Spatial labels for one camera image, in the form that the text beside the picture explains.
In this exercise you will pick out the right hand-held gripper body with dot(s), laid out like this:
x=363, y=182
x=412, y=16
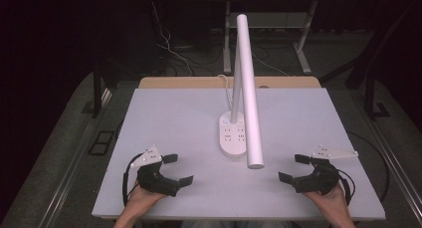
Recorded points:
x=318, y=181

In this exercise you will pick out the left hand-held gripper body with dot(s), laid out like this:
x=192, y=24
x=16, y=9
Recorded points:
x=156, y=183

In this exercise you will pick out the person's left hand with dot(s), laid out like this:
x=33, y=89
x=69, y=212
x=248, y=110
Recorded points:
x=141, y=199

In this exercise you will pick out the person's right hand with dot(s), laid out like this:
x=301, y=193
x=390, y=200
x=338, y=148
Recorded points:
x=331, y=203

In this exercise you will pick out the white desk lamp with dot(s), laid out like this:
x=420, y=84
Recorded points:
x=247, y=88

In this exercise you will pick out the black metal stand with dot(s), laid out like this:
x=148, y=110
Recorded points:
x=370, y=95
x=97, y=95

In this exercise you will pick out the grey metal-legged desk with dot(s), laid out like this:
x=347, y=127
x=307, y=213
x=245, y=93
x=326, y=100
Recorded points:
x=227, y=55

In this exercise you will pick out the silver floor rail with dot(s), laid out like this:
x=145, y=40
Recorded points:
x=71, y=175
x=398, y=175

